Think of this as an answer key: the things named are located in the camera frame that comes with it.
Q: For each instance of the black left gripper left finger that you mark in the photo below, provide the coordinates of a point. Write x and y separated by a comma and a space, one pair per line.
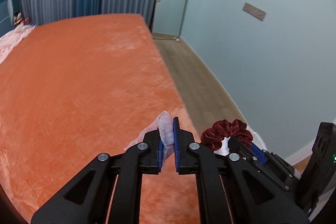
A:
108, 189

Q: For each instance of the pink floral pillow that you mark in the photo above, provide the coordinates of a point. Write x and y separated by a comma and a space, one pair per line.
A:
11, 39

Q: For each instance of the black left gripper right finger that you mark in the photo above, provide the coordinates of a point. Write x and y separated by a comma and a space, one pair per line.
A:
219, 183

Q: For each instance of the white door frame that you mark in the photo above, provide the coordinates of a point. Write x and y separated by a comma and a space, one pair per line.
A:
300, 155

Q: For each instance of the metal wall switch plate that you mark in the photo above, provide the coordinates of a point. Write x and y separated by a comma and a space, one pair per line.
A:
254, 11

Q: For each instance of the small plush toy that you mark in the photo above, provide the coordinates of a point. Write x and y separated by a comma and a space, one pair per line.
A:
19, 20

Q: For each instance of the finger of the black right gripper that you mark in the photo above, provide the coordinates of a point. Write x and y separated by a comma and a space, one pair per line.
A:
251, 152

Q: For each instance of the orange velvet bed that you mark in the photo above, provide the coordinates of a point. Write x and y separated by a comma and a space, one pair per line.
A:
71, 90

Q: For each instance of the teal bedside headboard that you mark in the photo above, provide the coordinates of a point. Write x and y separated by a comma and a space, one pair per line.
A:
6, 17

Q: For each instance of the dark red velvet scrunchie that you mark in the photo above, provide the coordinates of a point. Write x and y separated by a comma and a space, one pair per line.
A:
213, 137

